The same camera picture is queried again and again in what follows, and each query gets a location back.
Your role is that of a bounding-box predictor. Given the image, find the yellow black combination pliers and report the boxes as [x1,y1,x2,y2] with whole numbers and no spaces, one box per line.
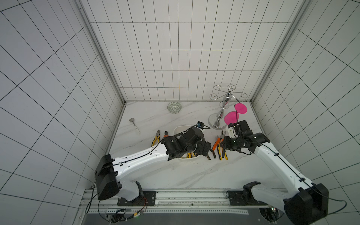
[217,151,228,160]

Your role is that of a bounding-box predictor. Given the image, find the white plastic storage box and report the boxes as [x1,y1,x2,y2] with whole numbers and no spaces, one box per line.
[175,125,203,159]

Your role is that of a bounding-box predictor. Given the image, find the black orange long-nose pliers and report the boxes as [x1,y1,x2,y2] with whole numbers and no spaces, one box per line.
[209,150,216,159]

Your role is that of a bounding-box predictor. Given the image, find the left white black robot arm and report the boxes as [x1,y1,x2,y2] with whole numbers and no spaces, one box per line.
[95,128,212,202]

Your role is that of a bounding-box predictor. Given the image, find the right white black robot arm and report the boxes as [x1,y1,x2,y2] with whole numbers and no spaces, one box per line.
[220,133,329,225]

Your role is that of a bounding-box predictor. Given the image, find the yellow black pliers in box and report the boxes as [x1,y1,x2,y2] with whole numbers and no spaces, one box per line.
[187,152,196,158]

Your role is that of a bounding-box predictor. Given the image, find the chrome glass holder stand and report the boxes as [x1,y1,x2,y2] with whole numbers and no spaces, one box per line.
[208,84,248,130]

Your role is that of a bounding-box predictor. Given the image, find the pink wine glass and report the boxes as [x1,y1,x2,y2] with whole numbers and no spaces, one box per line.
[224,103,248,125]

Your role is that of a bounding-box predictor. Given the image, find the small metal spoon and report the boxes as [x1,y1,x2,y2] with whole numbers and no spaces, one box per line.
[129,118,141,134]

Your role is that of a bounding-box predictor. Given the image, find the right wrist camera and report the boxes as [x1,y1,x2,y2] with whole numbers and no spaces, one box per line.
[227,125,237,138]

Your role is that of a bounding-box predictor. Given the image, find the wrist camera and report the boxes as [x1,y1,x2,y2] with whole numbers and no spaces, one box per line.
[196,121,205,129]
[227,125,237,138]

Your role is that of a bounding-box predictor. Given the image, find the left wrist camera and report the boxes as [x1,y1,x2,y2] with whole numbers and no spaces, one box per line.
[196,121,205,129]

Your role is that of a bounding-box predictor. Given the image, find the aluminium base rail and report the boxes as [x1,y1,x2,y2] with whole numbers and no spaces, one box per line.
[79,189,278,218]

